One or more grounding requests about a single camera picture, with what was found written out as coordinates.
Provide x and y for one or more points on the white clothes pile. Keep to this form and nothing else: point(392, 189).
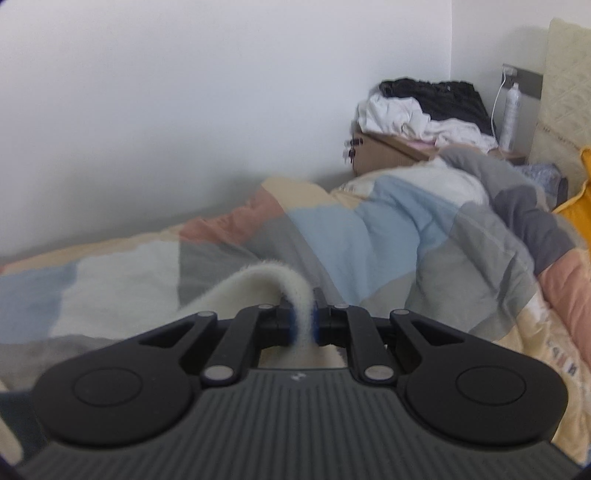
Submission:
point(397, 115)

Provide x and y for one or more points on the cream quilted headboard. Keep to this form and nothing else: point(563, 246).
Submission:
point(563, 92)

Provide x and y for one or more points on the grey socket panel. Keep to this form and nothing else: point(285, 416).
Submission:
point(528, 81)

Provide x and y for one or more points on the patchwork quilt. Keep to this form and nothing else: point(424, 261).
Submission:
point(369, 230)

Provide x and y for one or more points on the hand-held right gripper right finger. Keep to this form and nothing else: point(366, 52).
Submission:
point(325, 330)

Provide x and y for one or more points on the eyeglasses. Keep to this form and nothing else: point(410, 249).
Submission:
point(352, 147)

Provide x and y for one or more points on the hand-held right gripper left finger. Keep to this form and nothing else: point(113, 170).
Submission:
point(279, 330)

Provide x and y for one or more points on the white spray bottle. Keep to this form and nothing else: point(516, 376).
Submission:
point(510, 115)

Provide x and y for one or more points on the yellow pillow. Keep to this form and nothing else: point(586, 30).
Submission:
point(579, 207)

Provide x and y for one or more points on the black clothes pile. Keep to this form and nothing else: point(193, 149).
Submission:
point(452, 99)

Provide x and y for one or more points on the cream fleece sweater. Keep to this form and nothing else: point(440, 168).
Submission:
point(249, 286)

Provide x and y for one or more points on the blue patterned cloth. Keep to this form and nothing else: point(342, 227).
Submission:
point(542, 177)

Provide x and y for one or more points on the wooden nightstand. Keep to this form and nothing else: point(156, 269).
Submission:
point(383, 157)

